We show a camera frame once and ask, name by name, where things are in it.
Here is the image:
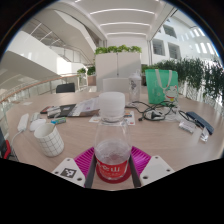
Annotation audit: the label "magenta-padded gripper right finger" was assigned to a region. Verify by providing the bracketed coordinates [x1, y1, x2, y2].
[128, 145, 176, 188]

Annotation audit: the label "tangle of black cables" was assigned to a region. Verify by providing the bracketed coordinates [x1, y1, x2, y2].
[128, 99, 183, 123]

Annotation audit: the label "ceiling light strips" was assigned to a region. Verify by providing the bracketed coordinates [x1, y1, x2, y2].
[74, 0, 158, 37]

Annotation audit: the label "white computer mouse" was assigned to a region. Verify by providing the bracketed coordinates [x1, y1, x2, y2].
[29, 118, 47, 132]

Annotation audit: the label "glass railing with wooden handrail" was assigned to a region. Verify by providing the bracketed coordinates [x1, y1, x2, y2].
[0, 73, 81, 111]

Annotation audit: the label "row of leafy green plants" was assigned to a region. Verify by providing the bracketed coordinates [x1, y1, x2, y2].
[141, 56, 224, 104]

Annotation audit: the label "small round white gadget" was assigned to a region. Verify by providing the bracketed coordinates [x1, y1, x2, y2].
[29, 112, 41, 123]

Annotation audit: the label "white chair with plain backrest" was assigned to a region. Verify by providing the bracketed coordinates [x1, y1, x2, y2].
[101, 77, 130, 94]

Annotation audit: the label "plant in brown planter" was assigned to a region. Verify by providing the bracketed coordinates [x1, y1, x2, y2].
[86, 65, 97, 87]

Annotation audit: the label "small potted green plant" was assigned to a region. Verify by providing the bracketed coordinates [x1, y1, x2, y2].
[76, 67, 87, 86]

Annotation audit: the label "clear water bottle red label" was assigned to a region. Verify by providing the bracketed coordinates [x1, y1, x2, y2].
[93, 91, 133, 184]

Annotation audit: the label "white power cable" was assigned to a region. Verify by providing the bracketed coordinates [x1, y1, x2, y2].
[9, 130, 23, 151]

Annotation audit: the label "white paper packet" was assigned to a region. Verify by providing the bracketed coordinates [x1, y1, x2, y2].
[178, 119, 197, 134]

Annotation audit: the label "green tote bag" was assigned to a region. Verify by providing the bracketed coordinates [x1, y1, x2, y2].
[144, 68, 180, 106]

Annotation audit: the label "white power strip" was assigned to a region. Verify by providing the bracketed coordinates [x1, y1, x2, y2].
[17, 113, 31, 133]

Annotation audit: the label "white grid-pattern cup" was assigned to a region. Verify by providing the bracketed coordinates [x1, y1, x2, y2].
[33, 122, 65, 158]

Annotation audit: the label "green plants atop cabinet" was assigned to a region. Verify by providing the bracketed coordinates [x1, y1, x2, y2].
[94, 44, 143, 56]

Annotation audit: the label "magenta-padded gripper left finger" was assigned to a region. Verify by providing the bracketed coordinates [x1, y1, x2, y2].
[51, 146, 98, 189]

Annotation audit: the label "tall clear frosted bottle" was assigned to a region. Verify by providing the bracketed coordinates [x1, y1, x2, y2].
[128, 71, 143, 104]

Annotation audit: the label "open booklet on dark folder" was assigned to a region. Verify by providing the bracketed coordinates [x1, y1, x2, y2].
[46, 97, 101, 119]

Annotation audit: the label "white cabinet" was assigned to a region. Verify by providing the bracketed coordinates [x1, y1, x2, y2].
[94, 51, 142, 93]

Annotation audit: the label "small clear plastic packet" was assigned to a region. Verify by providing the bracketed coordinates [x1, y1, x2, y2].
[199, 126, 210, 143]

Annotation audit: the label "dark blue flat phone case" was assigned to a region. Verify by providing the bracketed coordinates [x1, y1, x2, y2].
[185, 111, 215, 136]

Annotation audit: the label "red and black chair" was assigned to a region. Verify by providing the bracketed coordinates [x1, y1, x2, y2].
[0, 128, 12, 160]

